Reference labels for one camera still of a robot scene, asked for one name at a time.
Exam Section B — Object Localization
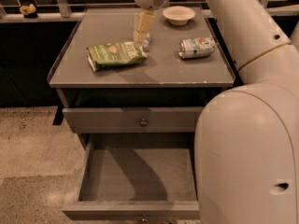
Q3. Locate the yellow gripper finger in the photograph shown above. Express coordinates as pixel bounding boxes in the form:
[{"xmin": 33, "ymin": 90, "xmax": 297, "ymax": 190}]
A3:
[{"xmin": 133, "ymin": 10, "xmax": 156, "ymax": 44}]

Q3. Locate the green jalapeno chip bag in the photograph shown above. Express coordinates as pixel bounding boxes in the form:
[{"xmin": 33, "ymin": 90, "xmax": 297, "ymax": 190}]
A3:
[{"xmin": 86, "ymin": 42, "xmax": 147, "ymax": 72}]

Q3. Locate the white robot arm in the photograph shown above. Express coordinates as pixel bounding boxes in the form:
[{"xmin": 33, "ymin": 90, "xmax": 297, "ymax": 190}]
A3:
[{"xmin": 194, "ymin": 0, "xmax": 299, "ymax": 224}]

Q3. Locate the grey drawer cabinet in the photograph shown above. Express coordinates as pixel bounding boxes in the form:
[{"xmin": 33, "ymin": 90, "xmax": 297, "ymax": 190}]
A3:
[{"xmin": 48, "ymin": 8, "xmax": 235, "ymax": 145}]

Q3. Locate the round metal drawer knob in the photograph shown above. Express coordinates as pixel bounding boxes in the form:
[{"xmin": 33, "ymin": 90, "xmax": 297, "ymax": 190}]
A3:
[{"xmin": 139, "ymin": 119, "xmax": 148, "ymax": 127}]

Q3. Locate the open grey middle drawer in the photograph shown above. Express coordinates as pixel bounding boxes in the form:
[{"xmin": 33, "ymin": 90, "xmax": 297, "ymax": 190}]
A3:
[{"xmin": 63, "ymin": 133, "xmax": 199, "ymax": 220}]

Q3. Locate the middle drawer metal knob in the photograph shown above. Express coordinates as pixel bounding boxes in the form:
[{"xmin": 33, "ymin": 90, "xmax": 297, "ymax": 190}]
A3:
[{"xmin": 141, "ymin": 215, "xmax": 148, "ymax": 222}]

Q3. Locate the clear plastic water bottle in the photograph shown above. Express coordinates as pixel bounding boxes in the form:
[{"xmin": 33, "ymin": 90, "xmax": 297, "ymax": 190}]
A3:
[{"xmin": 142, "ymin": 34, "xmax": 150, "ymax": 52}]

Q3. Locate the white paper bowl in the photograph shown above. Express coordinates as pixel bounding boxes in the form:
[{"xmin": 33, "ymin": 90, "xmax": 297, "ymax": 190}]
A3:
[{"xmin": 163, "ymin": 6, "xmax": 195, "ymax": 26}]

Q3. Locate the green white soda can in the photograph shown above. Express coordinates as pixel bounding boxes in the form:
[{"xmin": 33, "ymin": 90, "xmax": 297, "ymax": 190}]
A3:
[{"xmin": 178, "ymin": 37, "xmax": 216, "ymax": 59}]

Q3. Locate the small yellow black object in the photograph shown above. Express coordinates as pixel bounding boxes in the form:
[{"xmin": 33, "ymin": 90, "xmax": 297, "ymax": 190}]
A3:
[{"xmin": 20, "ymin": 4, "xmax": 38, "ymax": 19}]

